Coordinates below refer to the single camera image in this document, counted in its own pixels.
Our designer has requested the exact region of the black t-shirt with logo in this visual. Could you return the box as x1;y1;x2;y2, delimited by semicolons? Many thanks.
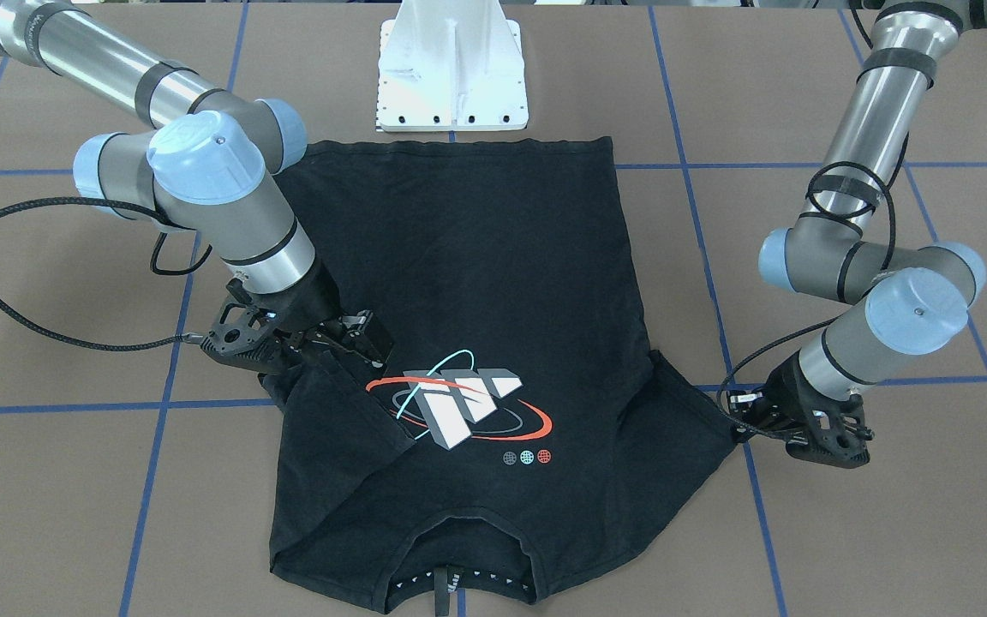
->
263;138;733;614

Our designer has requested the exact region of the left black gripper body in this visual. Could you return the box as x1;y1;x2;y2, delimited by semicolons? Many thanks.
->
763;351;837;428

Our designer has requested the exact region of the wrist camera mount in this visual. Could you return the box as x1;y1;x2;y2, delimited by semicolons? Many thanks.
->
199;278;299;374
785;390;874;469

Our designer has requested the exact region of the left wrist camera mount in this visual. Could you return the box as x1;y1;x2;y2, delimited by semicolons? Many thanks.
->
785;390;874;469

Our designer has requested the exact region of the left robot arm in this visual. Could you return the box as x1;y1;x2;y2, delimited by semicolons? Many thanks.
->
718;1;987;456

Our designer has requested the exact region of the white camera pole base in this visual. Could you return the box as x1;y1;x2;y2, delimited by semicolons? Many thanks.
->
375;1;529;133

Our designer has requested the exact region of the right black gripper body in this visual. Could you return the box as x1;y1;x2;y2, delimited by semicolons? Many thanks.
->
262;263;342;336

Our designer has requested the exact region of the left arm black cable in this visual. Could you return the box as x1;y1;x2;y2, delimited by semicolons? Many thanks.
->
716;9;910;440

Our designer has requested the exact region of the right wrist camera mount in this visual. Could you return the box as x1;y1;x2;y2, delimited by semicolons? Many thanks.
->
199;278;299;374

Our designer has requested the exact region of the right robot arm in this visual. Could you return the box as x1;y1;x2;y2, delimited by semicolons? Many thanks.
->
0;1;392;374

